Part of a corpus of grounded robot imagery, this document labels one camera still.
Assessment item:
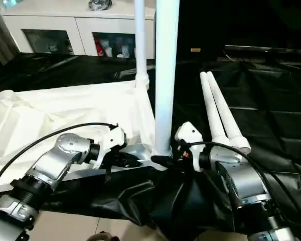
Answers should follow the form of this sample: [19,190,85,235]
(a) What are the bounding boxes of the grey bundle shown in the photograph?
[87,0,114,13]

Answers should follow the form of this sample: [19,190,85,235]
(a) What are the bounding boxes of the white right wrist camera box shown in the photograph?
[174,121,204,173]

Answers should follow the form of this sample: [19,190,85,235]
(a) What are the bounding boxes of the white plastic table top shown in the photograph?
[0,79,175,194]

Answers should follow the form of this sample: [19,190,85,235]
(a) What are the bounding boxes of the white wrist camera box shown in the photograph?
[174,121,204,173]
[95,124,128,171]

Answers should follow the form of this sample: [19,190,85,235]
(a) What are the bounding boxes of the white plastic table leg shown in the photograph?
[199,71,231,147]
[151,0,181,158]
[205,71,252,154]
[133,0,151,90]

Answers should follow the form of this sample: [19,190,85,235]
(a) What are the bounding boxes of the white glass-door cabinet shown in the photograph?
[1,6,157,60]

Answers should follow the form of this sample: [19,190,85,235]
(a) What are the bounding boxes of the black mat cloth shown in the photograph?
[0,51,301,241]

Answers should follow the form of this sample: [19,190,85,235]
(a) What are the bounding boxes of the grey metal bar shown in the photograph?
[224,44,301,55]

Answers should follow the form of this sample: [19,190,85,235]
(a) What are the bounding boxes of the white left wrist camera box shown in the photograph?
[95,124,128,171]

